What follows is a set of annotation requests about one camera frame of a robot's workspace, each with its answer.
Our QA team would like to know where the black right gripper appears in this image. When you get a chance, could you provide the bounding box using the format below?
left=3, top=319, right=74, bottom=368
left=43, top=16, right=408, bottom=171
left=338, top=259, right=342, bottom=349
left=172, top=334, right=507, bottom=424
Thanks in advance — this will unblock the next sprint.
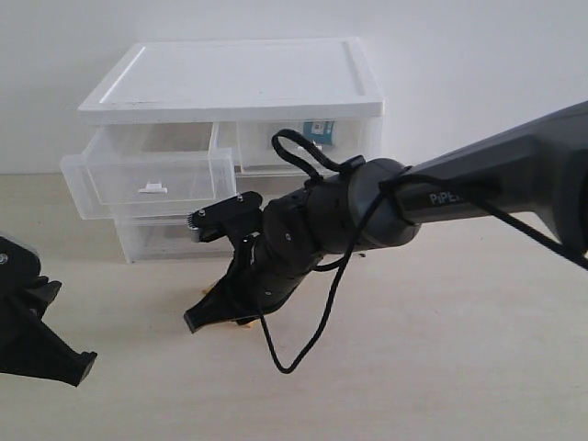
left=183, top=238, right=322, bottom=333

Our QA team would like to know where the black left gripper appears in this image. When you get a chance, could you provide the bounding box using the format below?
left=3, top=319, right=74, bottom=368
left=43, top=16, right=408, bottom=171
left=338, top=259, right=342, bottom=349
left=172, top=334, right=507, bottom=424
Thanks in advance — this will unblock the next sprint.
left=1, top=261, right=97, bottom=387

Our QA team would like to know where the yellow cheese wedge toy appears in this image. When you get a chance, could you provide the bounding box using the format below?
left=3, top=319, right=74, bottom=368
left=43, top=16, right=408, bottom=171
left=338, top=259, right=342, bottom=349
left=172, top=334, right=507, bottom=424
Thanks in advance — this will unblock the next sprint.
left=201, top=284, right=258, bottom=329

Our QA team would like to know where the white pill bottle teal label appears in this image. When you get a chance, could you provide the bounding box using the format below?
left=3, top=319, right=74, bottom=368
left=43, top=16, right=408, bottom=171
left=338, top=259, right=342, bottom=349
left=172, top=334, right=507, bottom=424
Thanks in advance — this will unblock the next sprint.
left=302, top=120, right=341, bottom=147

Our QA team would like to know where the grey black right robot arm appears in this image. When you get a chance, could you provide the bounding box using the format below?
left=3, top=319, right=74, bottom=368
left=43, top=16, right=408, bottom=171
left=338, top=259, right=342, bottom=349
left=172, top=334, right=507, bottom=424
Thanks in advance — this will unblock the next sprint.
left=185, top=103, right=587, bottom=331

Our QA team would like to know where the bottom wide clear drawer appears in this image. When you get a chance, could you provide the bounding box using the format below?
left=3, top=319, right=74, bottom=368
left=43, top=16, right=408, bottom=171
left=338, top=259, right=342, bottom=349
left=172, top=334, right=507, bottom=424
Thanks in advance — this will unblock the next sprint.
left=114, top=215, right=232, bottom=264

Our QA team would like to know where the wide clear drawer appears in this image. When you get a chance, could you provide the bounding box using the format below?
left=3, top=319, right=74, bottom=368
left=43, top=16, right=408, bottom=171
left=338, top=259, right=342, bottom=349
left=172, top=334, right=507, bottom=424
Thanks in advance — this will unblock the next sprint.
left=114, top=215, right=232, bottom=264
left=229, top=169, right=380, bottom=215

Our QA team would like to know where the middle wide clear drawer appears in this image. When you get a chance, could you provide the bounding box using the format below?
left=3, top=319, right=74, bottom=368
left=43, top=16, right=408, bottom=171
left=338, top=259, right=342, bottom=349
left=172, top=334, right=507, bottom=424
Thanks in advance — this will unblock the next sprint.
left=229, top=169, right=380, bottom=215

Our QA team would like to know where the white plastic drawer cabinet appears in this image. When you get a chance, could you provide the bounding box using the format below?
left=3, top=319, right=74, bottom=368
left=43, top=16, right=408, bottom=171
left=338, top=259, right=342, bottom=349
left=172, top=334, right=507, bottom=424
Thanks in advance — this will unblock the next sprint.
left=76, top=36, right=385, bottom=266

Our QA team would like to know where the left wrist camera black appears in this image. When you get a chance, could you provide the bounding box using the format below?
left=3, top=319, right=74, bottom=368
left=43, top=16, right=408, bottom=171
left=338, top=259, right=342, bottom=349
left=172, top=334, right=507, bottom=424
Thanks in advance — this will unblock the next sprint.
left=1, top=232, right=41, bottom=299

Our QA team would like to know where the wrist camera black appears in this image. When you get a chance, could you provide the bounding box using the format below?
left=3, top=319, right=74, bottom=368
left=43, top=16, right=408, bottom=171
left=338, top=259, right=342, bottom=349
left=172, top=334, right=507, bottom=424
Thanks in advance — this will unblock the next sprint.
left=187, top=191, right=263, bottom=260
left=1, top=232, right=41, bottom=299

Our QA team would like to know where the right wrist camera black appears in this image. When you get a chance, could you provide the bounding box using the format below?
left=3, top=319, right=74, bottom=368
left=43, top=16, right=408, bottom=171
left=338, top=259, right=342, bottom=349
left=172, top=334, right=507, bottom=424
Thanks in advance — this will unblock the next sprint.
left=187, top=191, right=263, bottom=260

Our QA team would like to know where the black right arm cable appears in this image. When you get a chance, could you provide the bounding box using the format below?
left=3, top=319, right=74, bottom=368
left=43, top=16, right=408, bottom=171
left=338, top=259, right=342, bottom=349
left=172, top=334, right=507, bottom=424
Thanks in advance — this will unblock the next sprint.
left=247, top=129, right=588, bottom=374

